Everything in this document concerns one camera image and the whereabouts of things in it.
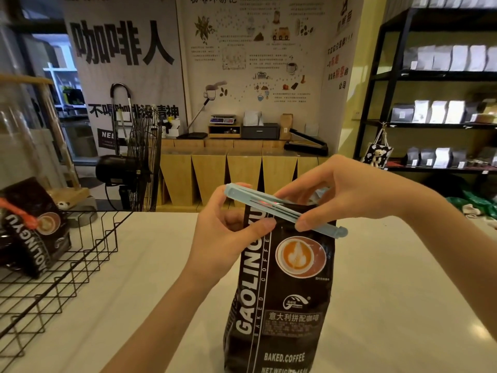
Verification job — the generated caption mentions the person's right hand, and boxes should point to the person's right hand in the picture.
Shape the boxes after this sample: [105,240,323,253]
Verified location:
[274,154,411,233]

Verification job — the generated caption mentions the person's left hand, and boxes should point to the person's left hand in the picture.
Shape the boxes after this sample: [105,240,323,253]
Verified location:
[185,182,278,285]

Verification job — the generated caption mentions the light blue bag sealing clip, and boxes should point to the light blue bag sealing clip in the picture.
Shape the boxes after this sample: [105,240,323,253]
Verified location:
[224,183,348,238]

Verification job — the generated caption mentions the black coffee bag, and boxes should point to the black coffee bag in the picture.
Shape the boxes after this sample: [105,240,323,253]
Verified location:
[0,176,73,278]
[223,204,337,373]

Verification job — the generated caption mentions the person's right forearm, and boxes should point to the person's right forearm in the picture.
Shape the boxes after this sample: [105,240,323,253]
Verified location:
[404,175,497,340]

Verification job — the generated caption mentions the person's left forearm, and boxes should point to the person's left forearm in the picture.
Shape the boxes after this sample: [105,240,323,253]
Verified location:
[100,264,224,373]

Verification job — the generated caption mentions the black heat sealer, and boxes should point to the black heat sealer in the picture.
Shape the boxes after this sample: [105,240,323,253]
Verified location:
[283,128,329,157]

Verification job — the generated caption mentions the wooden counter cabinet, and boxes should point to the wooden counter cabinet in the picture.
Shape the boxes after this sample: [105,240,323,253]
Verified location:
[157,138,331,212]

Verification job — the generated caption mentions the tote bag with bear print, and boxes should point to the tote bag with bear print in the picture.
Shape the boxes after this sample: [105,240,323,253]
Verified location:
[361,124,394,168]

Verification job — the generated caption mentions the brown paper bag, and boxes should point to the brown paper bag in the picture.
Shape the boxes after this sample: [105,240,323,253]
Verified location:
[280,113,294,141]

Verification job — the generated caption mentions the small wooden shelf box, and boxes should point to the small wooden shelf box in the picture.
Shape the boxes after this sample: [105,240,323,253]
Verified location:
[208,124,242,139]

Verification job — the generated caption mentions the white paper bags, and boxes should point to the white paper bags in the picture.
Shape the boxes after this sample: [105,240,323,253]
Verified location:
[243,110,265,127]

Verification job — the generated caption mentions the white pen holder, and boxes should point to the white pen holder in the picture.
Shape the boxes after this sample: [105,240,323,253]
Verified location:
[162,116,181,138]

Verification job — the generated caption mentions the row of grey coffee packets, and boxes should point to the row of grey coffee packets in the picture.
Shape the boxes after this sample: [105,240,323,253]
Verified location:
[404,147,497,169]

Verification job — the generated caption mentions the white desk lamp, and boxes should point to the white desk lamp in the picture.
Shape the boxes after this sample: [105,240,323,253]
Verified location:
[187,81,228,139]

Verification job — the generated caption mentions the black floor fan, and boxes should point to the black floor fan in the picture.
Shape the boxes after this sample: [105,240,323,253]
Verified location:
[95,109,162,212]

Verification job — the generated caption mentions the green plastic bags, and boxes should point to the green plastic bags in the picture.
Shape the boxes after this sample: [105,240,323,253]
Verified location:
[446,190,497,220]

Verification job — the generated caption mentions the row of white coffee packets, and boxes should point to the row of white coffee packets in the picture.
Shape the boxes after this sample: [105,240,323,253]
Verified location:
[390,99,497,125]
[404,44,497,73]

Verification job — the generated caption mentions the black metal shelf rack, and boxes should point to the black metal shelf rack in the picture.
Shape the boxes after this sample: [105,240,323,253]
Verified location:
[353,8,497,175]

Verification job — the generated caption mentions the metal hand truck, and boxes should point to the metal hand truck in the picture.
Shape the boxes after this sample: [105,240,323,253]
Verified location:
[110,82,135,152]

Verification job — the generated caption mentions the white banner with black letters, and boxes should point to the white banner with black letters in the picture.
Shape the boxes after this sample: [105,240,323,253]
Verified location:
[62,0,187,156]

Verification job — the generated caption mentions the wooden stand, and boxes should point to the wooden stand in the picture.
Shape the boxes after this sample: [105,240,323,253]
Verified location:
[39,75,92,209]

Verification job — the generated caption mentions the orange bag sealing clip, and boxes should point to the orange bag sealing clip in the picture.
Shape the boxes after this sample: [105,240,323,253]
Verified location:
[0,197,40,230]

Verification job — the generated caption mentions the clear glass jar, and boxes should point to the clear glass jar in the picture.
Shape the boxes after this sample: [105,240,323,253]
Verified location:
[0,74,55,191]

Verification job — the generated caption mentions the black wire basket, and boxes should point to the black wire basket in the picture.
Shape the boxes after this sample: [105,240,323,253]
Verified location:
[0,210,135,373]

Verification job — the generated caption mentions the illustrated coffee wall poster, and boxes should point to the illustrated coffee wall poster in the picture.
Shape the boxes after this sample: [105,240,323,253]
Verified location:
[177,0,342,133]

